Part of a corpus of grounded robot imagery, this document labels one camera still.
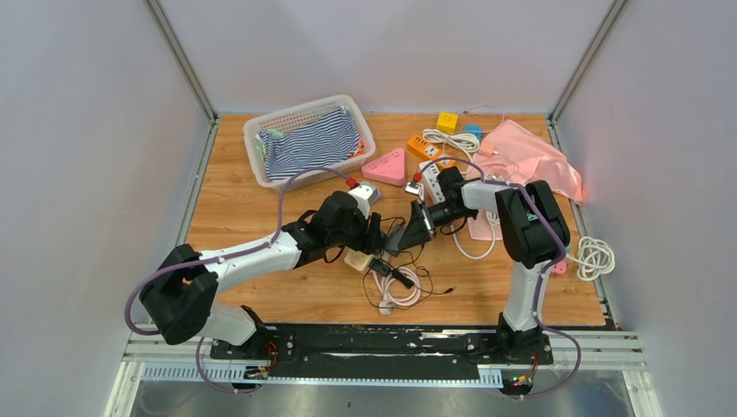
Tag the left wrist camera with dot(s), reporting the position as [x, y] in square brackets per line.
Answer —
[366, 195]

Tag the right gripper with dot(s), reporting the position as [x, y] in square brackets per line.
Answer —
[420, 232]

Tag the orange power strip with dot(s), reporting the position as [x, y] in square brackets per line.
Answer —
[424, 149]

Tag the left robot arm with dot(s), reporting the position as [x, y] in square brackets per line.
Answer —
[180, 297]

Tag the small blue cube socket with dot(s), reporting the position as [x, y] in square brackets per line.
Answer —
[474, 130]

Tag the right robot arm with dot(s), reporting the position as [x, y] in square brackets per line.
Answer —
[534, 233]

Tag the pink cloth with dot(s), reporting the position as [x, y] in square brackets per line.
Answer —
[519, 156]

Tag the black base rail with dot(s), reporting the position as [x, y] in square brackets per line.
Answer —
[381, 351]

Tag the white plastic basket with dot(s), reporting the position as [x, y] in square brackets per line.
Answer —
[285, 120]

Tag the pink triangular power strip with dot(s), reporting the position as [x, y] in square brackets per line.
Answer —
[389, 168]

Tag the beige wooden cube socket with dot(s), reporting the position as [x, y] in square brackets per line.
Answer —
[358, 260]

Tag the blue white striped cloth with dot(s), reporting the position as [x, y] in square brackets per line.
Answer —
[331, 139]

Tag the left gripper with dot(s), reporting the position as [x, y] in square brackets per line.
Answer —
[368, 238]

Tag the white power strip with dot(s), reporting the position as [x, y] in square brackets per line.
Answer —
[430, 182]

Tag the pink plug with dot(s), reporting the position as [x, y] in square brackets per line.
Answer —
[560, 268]

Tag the yellow cube socket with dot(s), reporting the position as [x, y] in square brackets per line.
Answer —
[447, 122]

